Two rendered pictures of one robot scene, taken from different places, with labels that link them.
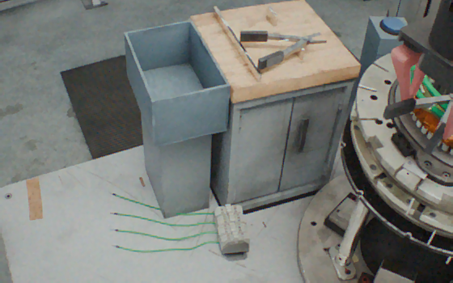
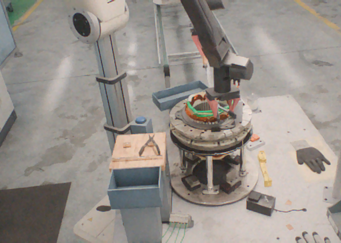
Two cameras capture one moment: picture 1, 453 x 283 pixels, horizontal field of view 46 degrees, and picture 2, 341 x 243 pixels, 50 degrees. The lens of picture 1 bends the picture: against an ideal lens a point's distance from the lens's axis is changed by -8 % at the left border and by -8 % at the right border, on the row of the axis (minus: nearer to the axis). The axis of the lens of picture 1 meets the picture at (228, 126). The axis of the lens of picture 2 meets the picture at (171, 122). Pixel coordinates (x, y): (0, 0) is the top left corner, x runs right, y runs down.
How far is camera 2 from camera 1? 0.89 m
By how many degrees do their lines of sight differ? 49
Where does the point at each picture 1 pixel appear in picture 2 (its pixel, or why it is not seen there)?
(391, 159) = (220, 134)
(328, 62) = (161, 139)
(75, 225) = not seen: outside the picture
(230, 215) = (176, 215)
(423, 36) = (216, 93)
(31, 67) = not seen: outside the picture
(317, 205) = (181, 190)
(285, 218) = (179, 204)
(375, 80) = (183, 128)
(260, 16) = (122, 149)
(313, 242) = (197, 197)
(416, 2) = (121, 111)
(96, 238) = not seen: outside the picture
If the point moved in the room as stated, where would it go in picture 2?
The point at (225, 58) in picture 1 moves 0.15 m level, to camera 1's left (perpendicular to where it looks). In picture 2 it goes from (144, 163) to (121, 193)
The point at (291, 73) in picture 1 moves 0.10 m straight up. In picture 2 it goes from (162, 149) to (159, 126)
